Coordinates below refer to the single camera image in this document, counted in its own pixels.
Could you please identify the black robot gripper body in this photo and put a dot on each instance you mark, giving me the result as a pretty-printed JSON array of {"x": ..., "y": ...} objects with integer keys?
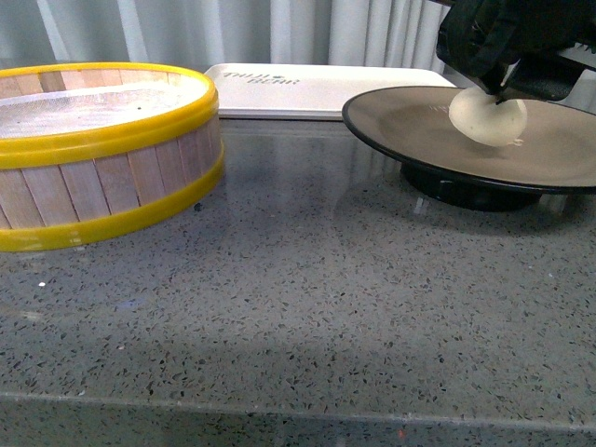
[{"x": 519, "y": 49}]

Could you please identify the white steamed bun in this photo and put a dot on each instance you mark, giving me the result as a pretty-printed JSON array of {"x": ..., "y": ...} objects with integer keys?
[{"x": 483, "y": 119}]

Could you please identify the brown plate with black base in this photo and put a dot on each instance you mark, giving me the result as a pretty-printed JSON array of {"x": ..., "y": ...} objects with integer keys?
[{"x": 556, "y": 155}]

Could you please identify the white rectangular tray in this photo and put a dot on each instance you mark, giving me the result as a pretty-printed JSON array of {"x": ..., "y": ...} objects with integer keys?
[{"x": 304, "y": 92}]

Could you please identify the grey pleated curtain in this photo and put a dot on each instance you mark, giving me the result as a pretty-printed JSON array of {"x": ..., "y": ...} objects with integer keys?
[{"x": 199, "y": 34}]

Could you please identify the yellow-rimmed wooden steamer basket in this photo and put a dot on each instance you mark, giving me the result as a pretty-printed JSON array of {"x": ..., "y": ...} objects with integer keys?
[{"x": 96, "y": 150}]

